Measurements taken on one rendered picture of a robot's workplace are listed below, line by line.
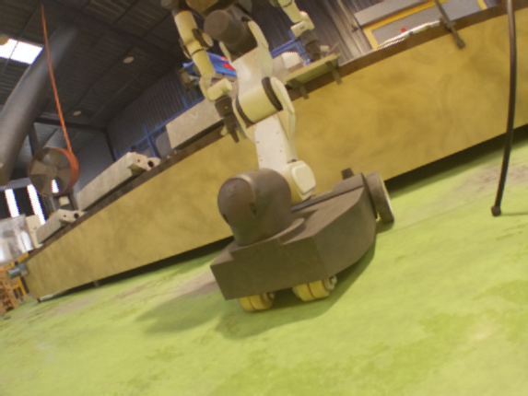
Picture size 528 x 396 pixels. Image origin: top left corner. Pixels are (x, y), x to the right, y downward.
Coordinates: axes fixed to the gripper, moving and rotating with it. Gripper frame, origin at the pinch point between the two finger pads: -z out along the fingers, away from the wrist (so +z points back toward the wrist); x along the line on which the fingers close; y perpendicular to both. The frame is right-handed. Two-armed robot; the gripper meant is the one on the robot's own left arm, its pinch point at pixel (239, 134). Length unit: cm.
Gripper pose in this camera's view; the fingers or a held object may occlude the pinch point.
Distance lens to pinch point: 137.7
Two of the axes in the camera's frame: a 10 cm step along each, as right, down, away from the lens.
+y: -8.5, 3.4, 4.0
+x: 2.9, -3.4, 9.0
